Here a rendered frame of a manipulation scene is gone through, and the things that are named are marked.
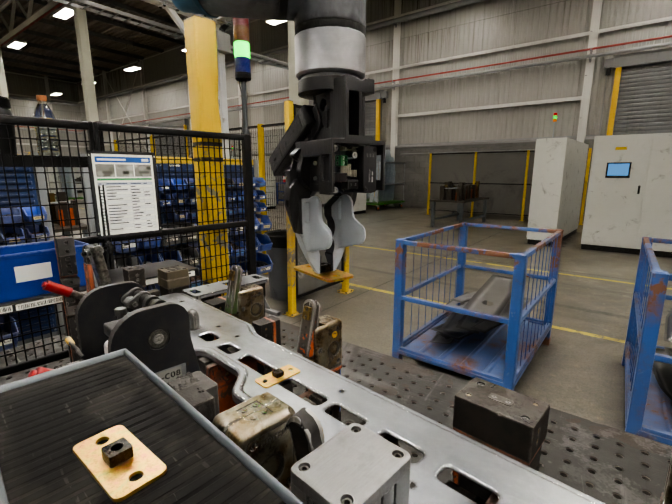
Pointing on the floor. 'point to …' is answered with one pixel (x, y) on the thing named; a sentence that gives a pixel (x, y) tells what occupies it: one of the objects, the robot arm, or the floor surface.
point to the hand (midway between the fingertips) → (321, 260)
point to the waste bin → (278, 283)
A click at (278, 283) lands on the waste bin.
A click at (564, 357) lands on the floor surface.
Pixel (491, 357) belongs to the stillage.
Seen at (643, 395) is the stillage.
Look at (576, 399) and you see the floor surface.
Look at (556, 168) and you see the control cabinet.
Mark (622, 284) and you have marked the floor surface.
